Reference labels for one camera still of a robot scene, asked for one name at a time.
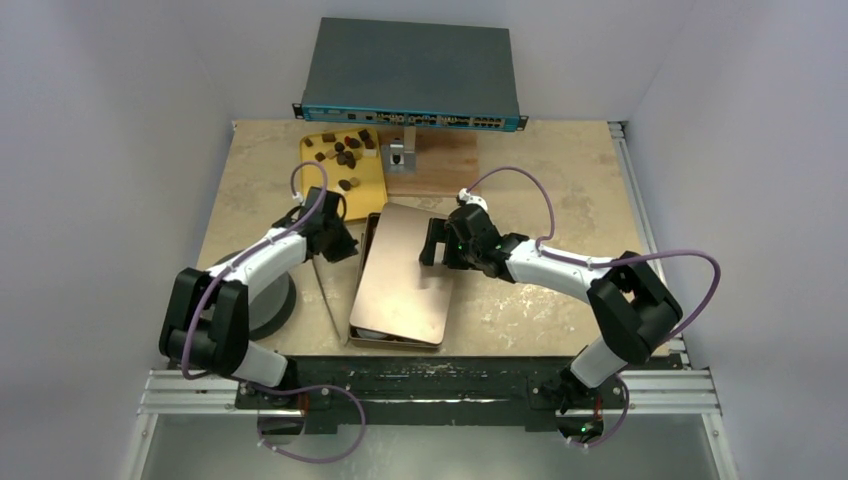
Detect metal tongs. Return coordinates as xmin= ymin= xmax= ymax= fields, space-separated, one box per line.
xmin=311 ymin=259 xmax=346 ymax=345

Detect brown box lid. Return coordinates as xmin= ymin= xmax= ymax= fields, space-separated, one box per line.
xmin=348 ymin=202 xmax=457 ymax=347

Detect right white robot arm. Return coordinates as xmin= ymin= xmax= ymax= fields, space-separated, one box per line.
xmin=419 ymin=203 xmax=683 ymax=407

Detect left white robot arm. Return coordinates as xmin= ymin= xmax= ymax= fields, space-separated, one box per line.
xmin=158 ymin=187 xmax=357 ymax=409

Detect brown chocolate box tray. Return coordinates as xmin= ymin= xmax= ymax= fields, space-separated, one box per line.
xmin=347 ymin=211 xmax=446 ymax=349

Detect wooden board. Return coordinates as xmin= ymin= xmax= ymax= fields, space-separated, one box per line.
xmin=377 ymin=127 xmax=480 ymax=197

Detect yellow tray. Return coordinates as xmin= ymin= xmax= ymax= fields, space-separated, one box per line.
xmin=299 ymin=127 xmax=390 ymax=225

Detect grey metal stand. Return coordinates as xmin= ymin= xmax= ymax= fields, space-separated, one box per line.
xmin=385 ymin=126 xmax=417 ymax=174

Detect grey round speaker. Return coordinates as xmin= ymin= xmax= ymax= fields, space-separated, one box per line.
xmin=248 ymin=273 xmax=297 ymax=341

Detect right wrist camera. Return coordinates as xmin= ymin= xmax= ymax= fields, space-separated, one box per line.
xmin=456 ymin=188 xmax=488 ymax=211

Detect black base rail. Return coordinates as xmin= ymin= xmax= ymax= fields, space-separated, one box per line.
xmin=165 ymin=355 xmax=684 ymax=435

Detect blue network switch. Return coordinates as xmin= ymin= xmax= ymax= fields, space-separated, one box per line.
xmin=293 ymin=17 xmax=528 ymax=132

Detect aluminium frame rail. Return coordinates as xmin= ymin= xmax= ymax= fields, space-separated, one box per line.
xmin=137 ymin=370 xmax=238 ymax=415

